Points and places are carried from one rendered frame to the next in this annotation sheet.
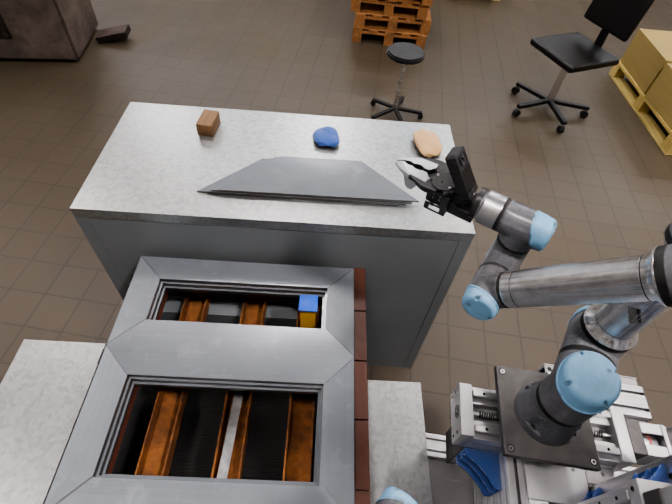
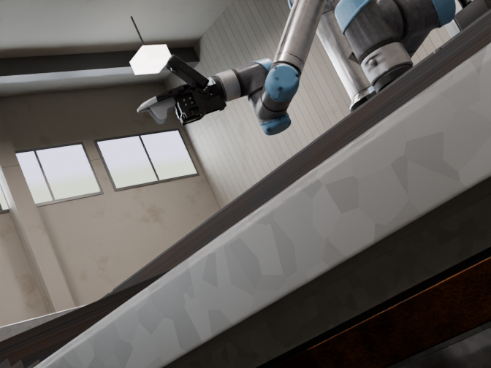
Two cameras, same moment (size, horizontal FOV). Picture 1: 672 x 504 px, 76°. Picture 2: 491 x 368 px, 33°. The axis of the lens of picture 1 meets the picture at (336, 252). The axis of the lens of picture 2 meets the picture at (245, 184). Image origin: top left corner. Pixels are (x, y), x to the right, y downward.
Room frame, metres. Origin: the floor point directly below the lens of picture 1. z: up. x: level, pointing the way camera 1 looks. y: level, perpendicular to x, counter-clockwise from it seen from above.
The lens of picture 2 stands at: (-0.61, 1.11, 0.69)
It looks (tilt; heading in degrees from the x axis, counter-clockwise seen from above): 14 degrees up; 314
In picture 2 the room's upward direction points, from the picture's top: 25 degrees counter-clockwise
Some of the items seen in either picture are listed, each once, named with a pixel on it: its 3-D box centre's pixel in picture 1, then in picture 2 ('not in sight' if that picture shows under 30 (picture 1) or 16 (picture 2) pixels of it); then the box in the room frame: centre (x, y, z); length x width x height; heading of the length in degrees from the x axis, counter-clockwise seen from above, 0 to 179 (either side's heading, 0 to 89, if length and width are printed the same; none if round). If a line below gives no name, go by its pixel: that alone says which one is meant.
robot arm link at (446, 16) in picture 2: not in sight; (415, 15); (0.02, -0.10, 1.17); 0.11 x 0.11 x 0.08; 60
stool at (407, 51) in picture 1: (400, 84); not in sight; (3.24, -0.37, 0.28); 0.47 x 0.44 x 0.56; 72
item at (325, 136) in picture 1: (326, 136); not in sight; (1.38, 0.08, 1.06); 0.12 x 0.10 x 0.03; 18
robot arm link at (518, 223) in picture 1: (524, 226); (254, 78); (0.65, -0.39, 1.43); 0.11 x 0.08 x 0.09; 61
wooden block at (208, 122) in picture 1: (208, 123); not in sight; (1.38, 0.53, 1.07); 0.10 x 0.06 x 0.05; 177
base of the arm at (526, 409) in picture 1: (554, 406); not in sight; (0.41, -0.55, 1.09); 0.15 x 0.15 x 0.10
